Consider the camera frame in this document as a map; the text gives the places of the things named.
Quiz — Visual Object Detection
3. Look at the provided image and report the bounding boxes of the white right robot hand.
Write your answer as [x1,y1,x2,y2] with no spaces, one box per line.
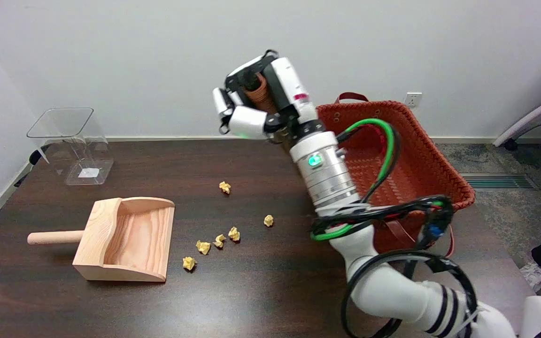
[212,49,326,141]

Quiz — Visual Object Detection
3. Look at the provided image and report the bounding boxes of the brown ribbed handle brush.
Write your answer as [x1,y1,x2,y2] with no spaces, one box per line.
[244,73,290,144]

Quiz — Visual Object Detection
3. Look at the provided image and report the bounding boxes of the wooden dustpan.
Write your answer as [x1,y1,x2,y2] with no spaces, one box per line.
[27,197,176,283]

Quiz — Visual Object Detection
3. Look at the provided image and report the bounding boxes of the clear plastic container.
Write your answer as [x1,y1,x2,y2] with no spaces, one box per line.
[26,108,115,186]

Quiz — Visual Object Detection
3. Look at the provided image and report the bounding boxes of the red woven basket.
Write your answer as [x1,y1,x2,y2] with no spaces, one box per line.
[316,92,476,259]

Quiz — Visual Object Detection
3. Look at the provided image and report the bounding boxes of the floor vent grille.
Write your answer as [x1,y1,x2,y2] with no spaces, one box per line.
[461,174,539,190]

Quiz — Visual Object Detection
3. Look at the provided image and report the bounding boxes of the grey office chair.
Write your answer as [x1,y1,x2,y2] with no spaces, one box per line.
[493,89,541,214]

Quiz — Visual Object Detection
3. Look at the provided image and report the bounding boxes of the white patterned shoe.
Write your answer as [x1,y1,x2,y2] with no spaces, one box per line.
[519,261,541,292]

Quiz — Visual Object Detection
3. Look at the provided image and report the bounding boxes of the green robot cable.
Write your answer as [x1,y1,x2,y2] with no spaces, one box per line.
[310,118,396,242]

